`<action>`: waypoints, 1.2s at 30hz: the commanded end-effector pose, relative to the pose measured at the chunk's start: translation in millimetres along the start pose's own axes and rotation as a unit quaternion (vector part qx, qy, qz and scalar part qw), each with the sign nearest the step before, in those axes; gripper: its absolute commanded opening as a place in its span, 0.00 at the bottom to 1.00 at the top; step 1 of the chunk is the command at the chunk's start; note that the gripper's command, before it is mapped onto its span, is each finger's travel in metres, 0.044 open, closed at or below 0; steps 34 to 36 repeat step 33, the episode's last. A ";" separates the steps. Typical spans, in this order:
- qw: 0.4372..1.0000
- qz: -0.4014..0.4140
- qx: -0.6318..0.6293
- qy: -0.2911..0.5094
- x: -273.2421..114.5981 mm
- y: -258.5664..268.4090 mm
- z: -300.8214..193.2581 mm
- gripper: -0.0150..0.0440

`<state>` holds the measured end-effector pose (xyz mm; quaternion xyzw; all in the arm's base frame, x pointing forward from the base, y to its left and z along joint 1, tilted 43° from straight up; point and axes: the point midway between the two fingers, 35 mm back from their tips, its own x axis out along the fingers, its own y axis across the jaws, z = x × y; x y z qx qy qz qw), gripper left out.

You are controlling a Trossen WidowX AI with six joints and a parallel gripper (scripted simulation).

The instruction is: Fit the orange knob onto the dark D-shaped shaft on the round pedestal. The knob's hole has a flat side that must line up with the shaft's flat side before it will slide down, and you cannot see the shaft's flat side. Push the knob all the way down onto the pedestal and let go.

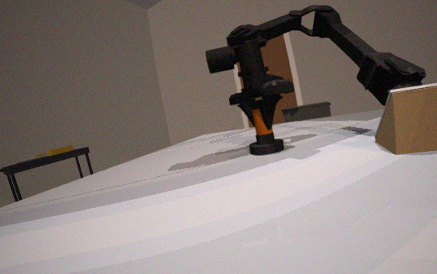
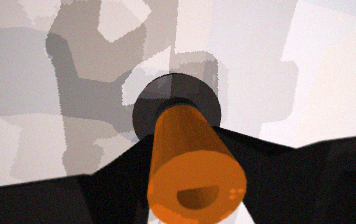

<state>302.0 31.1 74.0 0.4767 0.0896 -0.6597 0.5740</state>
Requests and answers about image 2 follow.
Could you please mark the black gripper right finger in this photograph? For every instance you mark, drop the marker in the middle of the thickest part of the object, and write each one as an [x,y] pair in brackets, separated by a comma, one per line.
[289,185]

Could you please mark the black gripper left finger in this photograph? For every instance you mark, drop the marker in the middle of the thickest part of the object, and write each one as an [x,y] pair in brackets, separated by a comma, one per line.
[115,194]

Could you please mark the orange knob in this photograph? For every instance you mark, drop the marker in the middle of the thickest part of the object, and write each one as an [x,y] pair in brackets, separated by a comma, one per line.
[194,179]

